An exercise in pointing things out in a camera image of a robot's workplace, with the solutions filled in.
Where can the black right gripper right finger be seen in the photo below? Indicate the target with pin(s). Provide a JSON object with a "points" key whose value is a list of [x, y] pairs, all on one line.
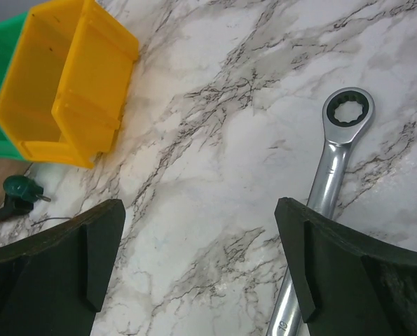
{"points": [[347, 283]]}

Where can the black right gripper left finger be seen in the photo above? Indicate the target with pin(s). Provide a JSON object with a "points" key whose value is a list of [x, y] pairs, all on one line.
{"points": [[54, 282]]}

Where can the silver ratchet wrench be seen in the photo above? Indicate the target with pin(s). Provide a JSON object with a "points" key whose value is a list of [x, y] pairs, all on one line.
{"points": [[339, 139]]}

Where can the yellow plastic bin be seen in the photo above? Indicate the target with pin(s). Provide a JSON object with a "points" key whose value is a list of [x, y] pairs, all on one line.
{"points": [[65, 81]]}

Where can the black cylindrical tool handle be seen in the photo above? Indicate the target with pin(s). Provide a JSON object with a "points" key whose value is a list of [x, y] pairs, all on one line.
{"points": [[14, 207]]}

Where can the green handled screwdriver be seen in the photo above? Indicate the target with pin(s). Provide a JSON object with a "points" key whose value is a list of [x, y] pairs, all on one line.
{"points": [[24, 188]]}

